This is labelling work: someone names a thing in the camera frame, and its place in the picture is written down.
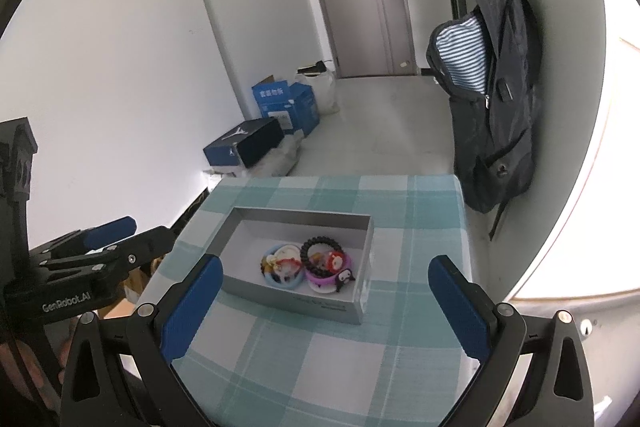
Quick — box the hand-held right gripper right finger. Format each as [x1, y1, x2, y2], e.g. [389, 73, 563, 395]
[428, 254, 596, 427]

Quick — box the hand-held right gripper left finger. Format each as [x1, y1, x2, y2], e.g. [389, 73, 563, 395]
[59, 253, 224, 427]

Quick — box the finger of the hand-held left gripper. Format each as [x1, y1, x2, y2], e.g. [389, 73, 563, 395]
[29, 215, 137, 259]
[41, 225, 177, 278]

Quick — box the blue bracelet with wooden beads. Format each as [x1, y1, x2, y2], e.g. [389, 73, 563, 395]
[261, 243, 307, 290]

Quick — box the grey box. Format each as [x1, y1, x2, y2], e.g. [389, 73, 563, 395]
[206, 206, 376, 326]

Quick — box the black hair tie with charms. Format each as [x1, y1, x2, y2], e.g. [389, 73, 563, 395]
[300, 235, 346, 279]

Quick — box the purple bracelet with wooden bead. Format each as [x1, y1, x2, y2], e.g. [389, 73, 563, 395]
[304, 252, 354, 289]

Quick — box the person's left hand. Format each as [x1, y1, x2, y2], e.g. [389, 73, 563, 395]
[7, 339, 68, 398]

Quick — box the brown cardboard box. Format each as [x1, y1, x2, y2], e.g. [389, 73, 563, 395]
[102, 257, 166, 320]

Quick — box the black cartoon hair clip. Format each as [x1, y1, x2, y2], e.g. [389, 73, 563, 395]
[334, 269, 357, 293]

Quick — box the teal plaid tablecloth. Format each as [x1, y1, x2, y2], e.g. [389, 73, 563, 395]
[135, 174, 481, 427]

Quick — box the dark blue shoe box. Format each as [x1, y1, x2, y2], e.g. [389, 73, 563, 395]
[202, 117, 285, 172]

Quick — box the clear plastic wrapped package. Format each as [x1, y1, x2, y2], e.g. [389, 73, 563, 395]
[250, 134, 303, 178]

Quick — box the black backpack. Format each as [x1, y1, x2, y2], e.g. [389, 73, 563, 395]
[425, 0, 543, 243]

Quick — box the blue cardboard box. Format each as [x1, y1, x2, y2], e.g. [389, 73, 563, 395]
[251, 79, 321, 135]

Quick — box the white plastic bag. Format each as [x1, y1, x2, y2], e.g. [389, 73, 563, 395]
[295, 69, 341, 115]

